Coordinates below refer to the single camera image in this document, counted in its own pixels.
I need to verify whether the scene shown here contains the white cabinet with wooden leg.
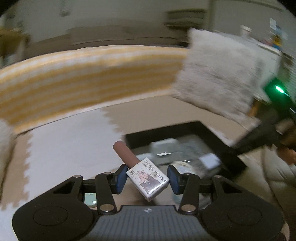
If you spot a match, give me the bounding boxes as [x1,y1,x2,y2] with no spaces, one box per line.
[248,25,295,117]

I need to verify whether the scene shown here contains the white watch repair tool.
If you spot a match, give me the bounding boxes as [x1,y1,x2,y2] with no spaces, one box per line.
[135,138,181,165]

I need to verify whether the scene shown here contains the left fluffy white cushion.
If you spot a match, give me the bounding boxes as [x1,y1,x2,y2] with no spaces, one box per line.
[0,119,16,186]

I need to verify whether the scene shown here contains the fluffy white cushion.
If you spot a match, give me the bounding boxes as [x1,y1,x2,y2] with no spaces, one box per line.
[0,119,16,186]
[172,29,263,123]

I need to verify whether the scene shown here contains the clear plastic blister case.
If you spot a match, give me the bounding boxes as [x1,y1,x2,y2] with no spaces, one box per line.
[178,135,213,162]

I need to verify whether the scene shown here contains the person right hand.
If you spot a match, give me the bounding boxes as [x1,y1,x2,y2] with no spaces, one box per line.
[276,129,296,166]

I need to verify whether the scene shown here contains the right fluffy white cushion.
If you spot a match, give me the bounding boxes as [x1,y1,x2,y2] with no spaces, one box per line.
[172,29,263,123]

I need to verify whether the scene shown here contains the folded grey blankets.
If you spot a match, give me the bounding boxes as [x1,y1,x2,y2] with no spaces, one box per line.
[164,9,207,29]

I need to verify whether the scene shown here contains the yellow checkered bed cover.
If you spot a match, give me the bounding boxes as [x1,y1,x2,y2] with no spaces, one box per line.
[1,45,188,133]

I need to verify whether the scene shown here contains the brown gel polish bottle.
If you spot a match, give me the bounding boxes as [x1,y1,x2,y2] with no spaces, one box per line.
[113,141,170,201]

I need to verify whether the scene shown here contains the yellow white body tape measure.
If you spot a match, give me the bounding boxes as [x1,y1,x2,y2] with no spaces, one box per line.
[171,161,196,181]

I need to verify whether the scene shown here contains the wooden shelf unit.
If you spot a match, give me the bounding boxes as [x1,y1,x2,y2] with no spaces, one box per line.
[1,14,30,68]

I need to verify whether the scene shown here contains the black cardboard box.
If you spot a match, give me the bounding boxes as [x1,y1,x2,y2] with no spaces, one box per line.
[123,121,247,180]

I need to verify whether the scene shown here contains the white power adapter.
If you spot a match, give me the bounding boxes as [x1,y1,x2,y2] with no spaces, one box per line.
[193,153,222,178]

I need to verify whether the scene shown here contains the brown duvet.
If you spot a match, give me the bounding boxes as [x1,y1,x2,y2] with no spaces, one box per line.
[29,25,188,52]

